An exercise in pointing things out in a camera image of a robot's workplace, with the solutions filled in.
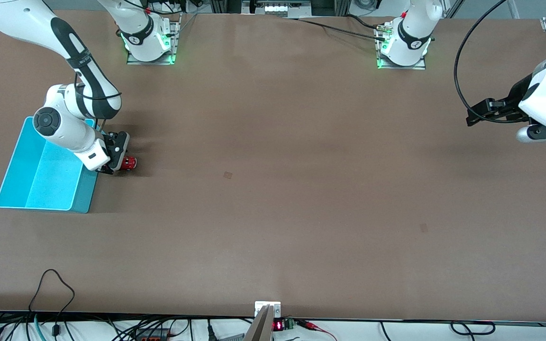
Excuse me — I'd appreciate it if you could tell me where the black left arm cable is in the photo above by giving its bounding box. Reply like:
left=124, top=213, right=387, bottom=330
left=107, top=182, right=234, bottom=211
left=454, top=0, right=520, bottom=125

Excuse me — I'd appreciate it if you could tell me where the black cable on table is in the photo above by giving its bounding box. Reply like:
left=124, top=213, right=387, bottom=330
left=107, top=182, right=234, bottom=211
left=286, top=17, right=388, bottom=42

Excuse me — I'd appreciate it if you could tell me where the thin black looped cable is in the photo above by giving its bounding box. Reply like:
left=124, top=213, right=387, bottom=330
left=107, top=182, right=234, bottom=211
left=28, top=269, right=76, bottom=338

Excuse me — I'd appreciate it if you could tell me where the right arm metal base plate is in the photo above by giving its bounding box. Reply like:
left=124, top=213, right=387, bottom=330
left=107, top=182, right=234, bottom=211
left=126, top=18, right=182, bottom=66

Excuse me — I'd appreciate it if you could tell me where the teal cable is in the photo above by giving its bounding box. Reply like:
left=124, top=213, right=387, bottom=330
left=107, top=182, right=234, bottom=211
left=33, top=314, right=47, bottom=341

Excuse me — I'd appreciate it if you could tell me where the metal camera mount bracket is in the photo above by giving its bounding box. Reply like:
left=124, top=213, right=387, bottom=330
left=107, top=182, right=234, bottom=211
left=244, top=301, right=282, bottom=341

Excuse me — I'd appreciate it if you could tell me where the black coiled cable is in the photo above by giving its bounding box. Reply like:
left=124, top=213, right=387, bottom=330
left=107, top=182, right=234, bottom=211
left=450, top=321, right=497, bottom=336

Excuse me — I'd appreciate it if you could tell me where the red clip wire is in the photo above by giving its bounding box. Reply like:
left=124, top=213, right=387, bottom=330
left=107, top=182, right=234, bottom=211
left=297, top=319, right=339, bottom=341

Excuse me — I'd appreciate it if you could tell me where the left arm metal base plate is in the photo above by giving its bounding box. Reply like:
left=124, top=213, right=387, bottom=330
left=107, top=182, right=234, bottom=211
left=375, top=23, right=427, bottom=71

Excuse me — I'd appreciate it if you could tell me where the blue plastic box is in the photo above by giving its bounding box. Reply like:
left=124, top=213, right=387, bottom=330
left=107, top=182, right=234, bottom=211
left=0, top=116, right=107, bottom=215

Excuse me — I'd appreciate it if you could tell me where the lit equipment box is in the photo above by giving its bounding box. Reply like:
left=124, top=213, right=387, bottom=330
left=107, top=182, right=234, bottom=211
left=242, top=0, right=312, bottom=15

